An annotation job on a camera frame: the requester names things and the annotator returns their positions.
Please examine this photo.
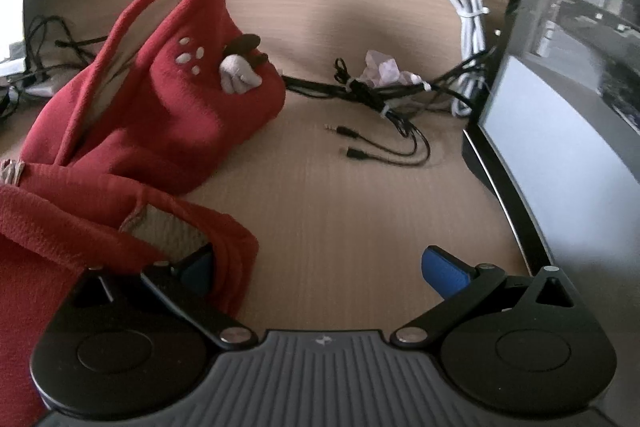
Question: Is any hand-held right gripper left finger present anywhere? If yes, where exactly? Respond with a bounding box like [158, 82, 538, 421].
[75, 246, 257, 350]

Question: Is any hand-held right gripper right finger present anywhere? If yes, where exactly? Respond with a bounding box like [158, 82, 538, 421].
[392, 246, 576, 350]

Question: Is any red fleece hooded garment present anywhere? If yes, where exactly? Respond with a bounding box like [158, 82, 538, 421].
[0, 0, 287, 408]

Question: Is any crumpled tissue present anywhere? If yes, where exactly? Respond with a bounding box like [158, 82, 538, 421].
[364, 49, 425, 88]

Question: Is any black audio cable bundle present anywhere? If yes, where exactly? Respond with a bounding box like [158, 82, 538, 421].
[280, 42, 501, 168]

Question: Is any white cable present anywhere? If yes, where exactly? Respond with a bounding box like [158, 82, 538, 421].
[431, 0, 490, 118]

